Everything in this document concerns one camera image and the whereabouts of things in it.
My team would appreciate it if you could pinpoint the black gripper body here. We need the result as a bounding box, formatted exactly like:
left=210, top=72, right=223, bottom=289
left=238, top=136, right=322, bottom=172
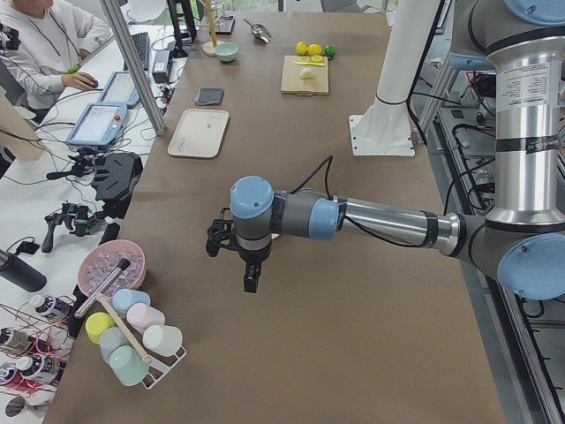
left=236, top=236, right=272, bottom=263

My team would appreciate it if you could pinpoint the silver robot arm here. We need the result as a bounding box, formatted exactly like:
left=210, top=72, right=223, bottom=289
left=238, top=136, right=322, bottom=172
left=230, top=1, right=564, bottom=300

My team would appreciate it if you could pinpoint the whole lemon near lime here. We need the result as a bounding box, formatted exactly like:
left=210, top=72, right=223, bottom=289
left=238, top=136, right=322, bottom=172
left=306, top=43, right=324, bottom=57

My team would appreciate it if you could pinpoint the green lime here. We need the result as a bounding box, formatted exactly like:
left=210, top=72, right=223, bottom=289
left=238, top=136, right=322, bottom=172
left=324, top=45, right=336, bottom=59

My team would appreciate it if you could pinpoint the grey folded cloth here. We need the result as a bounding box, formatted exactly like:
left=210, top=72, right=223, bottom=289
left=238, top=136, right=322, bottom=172
left=195, top=87, right=224, bottom=106

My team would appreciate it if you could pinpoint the far blue teach pendant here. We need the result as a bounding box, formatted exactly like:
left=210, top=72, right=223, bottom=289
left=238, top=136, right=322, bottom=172
left=98, top=71, right=140, bottom=108

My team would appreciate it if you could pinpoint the yellow cup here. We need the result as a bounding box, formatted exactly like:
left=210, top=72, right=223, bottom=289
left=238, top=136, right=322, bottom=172
left=85, top=312, right=116, bottom=345

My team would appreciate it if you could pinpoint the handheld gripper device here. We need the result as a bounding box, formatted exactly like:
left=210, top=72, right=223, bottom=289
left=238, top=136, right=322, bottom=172
left=41, top=202, right=106, bottom=253

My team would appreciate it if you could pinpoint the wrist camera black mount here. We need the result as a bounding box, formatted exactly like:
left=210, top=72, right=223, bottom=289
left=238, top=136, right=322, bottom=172
left=206, top=207, right=238, bottom=257

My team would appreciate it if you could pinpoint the black keyboard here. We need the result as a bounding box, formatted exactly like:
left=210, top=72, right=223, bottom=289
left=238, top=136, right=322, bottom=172
left=131, top=32, right=151, bottom=71

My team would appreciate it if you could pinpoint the aluminium frame post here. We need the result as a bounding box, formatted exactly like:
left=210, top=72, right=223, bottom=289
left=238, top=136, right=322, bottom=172
left=100, top=0, right=165, bottom=136

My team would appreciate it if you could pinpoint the near blue teach pendant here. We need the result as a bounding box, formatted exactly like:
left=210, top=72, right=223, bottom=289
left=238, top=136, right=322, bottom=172
left=66, top=102, right=128, bottom=147

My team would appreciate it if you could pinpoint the seated person white hoodie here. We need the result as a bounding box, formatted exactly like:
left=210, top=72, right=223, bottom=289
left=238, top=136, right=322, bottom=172
left=1, top=1, right=112, bottom=110

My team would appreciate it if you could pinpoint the blue teach pendant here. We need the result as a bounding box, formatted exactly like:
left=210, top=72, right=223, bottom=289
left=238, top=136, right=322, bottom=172
left=66, top=102, right=128, bottom=147
left=98, top=71, right=140, bottom=108

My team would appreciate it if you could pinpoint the blue cup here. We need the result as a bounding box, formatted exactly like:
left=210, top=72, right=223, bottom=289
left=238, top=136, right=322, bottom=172
left=112, top=289, right=151, bottom=316

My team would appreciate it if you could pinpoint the white steamed bun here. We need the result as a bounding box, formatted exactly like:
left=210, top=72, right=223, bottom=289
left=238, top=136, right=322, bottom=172
left=299, top=67, right=314, bottom=80

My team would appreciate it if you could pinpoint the grey cup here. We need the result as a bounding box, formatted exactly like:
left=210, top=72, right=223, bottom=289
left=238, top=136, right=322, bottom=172
left=99, top=327, right=130, bottom=364

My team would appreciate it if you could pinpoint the black thermos bottle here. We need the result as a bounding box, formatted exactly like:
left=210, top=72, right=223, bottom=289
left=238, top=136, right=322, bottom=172
left=1, top=250, right=47, bottom=292

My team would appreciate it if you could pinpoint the metal black-tipped muddler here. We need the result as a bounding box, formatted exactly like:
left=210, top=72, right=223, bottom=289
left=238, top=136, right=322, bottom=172
left=73, top=258, right=131, bottom=319

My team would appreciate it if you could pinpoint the yellow plastic knife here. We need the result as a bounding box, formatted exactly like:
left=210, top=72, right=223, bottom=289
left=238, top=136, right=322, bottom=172
left=293, top=61, right=326, bottom=67

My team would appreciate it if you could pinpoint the pink lilac cup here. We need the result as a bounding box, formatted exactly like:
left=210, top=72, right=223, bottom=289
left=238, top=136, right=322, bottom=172
left=126, top=302, right=165, bottom=334

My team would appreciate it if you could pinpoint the wooden mug tree stand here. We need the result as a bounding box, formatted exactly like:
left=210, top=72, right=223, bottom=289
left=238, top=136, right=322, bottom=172
left=198, top=0, right=224, bottom=57

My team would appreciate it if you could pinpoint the metal scoop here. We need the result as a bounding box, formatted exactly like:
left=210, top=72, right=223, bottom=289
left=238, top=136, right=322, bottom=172
left=244, top=18, right=272, bottom=43

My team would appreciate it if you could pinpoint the mint cup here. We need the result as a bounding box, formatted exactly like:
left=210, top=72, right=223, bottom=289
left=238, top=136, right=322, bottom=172
left=109, top=345, right=149, bottom=387

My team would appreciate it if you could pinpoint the mint green bowl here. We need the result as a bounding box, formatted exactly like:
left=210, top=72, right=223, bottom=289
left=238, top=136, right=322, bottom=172
left=215, top=42, right=239, bottom=63

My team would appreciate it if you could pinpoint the pink bowl with ice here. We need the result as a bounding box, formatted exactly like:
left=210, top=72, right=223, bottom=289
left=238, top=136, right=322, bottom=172
left=78, top=239, right=146, bottom=298

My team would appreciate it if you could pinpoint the black metal stand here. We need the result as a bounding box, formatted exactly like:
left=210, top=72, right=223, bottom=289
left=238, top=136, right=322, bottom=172
left=91, top=152, right=143, bottom=218

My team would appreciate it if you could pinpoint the whole lemon far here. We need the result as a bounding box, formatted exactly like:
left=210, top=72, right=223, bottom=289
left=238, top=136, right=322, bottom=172
left=295, top=42, right=309, bottom=56

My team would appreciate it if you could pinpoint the wooden cutting board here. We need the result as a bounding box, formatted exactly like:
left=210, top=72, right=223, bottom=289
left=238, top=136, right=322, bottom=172
left=281, top=55, right=329, bottom=95

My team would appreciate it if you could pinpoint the white wire cup rack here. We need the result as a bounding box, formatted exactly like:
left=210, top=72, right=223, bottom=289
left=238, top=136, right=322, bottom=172
left=141, top=346, right=189, bottom=390

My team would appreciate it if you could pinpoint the cream rabbit tray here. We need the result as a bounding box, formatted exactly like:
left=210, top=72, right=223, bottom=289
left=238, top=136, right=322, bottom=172
left=167, top=109, right=230, bottom=159

